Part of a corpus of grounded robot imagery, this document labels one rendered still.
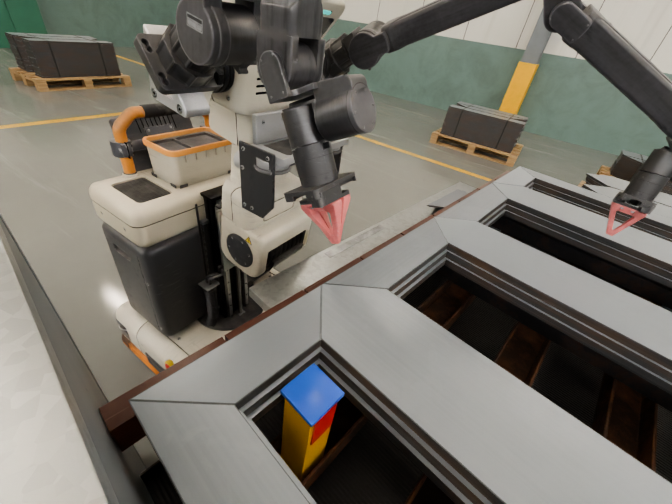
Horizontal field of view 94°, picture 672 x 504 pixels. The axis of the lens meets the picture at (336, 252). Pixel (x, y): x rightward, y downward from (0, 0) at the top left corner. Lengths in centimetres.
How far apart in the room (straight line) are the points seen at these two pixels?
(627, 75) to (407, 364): 69
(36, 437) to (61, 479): 3
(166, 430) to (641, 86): 97
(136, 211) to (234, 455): 70
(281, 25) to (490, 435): 57
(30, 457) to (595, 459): 57
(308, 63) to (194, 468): 49
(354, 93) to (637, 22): 734
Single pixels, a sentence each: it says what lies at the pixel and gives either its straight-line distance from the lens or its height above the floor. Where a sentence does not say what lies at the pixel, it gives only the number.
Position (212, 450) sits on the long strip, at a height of 87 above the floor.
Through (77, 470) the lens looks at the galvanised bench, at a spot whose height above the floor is 105.
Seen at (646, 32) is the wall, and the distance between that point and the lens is 767.
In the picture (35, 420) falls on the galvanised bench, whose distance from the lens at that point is 29.
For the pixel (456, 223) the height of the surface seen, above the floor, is 87.
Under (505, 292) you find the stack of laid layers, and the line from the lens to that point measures 81.
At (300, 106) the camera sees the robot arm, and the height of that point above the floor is 118.
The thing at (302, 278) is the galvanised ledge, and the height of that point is 68.
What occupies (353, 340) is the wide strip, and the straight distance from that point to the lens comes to 52.
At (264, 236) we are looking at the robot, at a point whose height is 80.
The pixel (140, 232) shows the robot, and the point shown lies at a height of 75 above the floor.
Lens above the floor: 127
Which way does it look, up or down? 36 degrees down
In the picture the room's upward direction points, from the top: 10 degrees clockwise
